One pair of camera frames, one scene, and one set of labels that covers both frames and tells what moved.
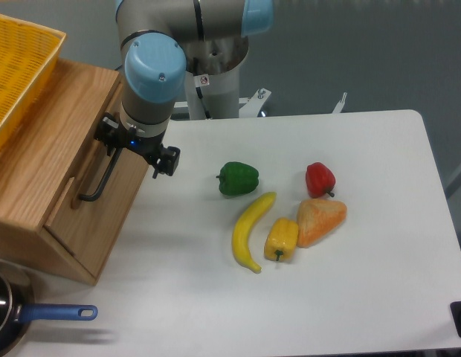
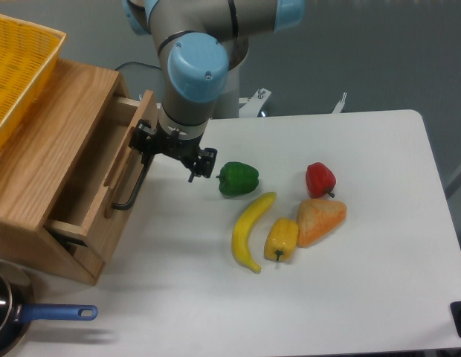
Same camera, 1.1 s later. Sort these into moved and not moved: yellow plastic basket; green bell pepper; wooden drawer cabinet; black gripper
Moved: black gripper
Not moved: green bell pepper; wooden drawer cabinet; yellow plastic basket
